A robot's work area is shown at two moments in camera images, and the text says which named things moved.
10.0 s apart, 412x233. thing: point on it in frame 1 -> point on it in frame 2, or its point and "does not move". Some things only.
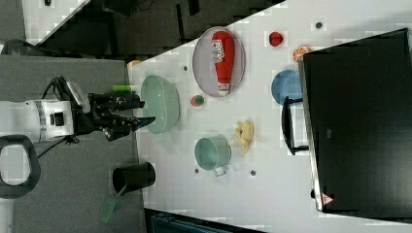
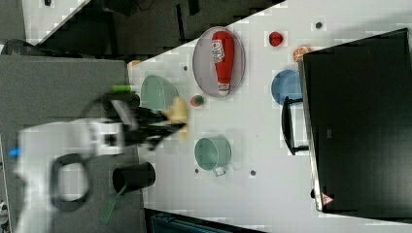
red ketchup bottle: x=223 y=51 does not move
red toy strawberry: x=275 y=39 does not move
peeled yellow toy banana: x=245 y=132 -> x=178 y=114
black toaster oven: x=355 y=122 does not move
